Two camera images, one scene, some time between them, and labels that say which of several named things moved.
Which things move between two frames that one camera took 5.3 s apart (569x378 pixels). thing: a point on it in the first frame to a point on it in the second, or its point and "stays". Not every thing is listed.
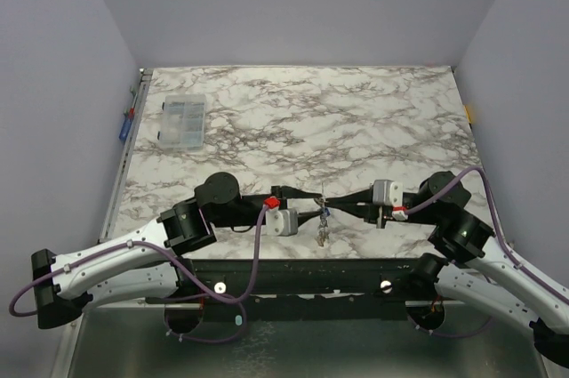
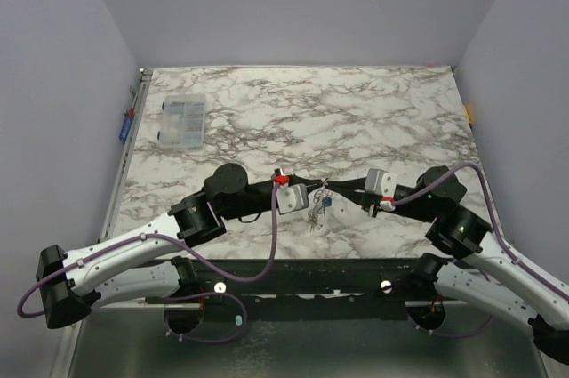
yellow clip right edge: [468, 114] stays
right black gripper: [369, 205] to [369, 196]
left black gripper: [290, 193] to [307, 181]
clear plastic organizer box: [183, 122] stays
